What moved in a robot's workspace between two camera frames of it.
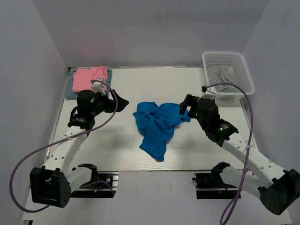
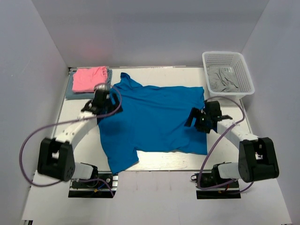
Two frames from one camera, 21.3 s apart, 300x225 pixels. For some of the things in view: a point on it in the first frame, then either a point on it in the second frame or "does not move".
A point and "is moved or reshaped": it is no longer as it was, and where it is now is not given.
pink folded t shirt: x=82 y=78 does not move
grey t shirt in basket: x=216 y=75 does not move
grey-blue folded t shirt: x=71 y=95 does not move
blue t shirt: x=157 y=124 is moved or reshaped
